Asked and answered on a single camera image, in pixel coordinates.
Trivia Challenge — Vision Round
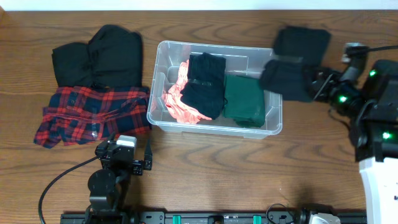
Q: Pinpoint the red navy plaid shirt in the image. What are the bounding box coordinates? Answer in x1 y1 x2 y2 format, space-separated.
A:
34 86 151 149

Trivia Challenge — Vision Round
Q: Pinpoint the black garment with tape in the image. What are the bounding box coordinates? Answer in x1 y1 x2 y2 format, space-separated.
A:
259 26 331 103

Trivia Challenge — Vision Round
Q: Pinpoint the coral pink garment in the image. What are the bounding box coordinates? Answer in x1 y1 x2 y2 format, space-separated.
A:
162 60 211 124

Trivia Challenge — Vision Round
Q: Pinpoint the large black garment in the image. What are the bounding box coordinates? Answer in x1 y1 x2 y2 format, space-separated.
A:
52 24 144 88

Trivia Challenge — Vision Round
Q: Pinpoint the dark green garment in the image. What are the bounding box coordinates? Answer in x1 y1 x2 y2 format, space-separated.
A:
223 75 266 128

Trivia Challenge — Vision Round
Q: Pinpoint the dark navy garment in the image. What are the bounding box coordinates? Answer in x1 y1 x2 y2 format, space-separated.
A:
181 52 226 119

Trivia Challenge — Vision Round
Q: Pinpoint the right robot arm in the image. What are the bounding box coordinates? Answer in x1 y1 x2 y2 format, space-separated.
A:
308 60 397 223

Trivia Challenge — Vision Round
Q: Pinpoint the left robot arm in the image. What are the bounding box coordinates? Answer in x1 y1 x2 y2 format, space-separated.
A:
88 134 153 211

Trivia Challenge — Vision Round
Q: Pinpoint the clear plastic storage bin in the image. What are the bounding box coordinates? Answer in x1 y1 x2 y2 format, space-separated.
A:
147 40 282 139

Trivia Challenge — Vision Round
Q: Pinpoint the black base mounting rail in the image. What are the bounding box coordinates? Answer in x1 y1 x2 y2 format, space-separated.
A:
60 204 367 224

